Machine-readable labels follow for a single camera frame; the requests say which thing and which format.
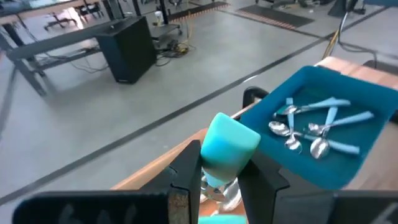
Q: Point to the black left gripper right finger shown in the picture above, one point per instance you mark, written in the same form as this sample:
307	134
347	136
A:
295	208

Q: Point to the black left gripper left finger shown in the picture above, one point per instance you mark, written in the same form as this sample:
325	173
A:
124	208

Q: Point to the blue plastic bin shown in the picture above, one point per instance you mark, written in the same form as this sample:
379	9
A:
342	174

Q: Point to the black computer tower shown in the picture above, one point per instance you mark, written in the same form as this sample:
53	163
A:
127	49

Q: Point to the yellow stick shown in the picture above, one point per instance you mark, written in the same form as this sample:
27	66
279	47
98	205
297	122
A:
331	43

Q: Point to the grey metal workbench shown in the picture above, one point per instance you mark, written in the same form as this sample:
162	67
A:
62	39

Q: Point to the low rolling cart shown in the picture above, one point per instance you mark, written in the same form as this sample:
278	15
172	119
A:
164	31

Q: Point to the white cup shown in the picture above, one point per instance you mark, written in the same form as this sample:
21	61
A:
159	18

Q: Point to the black floor mat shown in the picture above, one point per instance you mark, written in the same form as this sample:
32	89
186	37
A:
276	15

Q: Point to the black chair base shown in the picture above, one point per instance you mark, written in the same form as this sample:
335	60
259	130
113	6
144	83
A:
59	21

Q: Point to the black stand base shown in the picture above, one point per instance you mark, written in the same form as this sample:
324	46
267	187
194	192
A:
339	7

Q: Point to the black mat with orange edge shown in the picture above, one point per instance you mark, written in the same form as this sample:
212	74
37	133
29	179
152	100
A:
199	11

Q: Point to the black rounded bracket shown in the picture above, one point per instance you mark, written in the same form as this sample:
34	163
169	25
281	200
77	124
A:
252	93

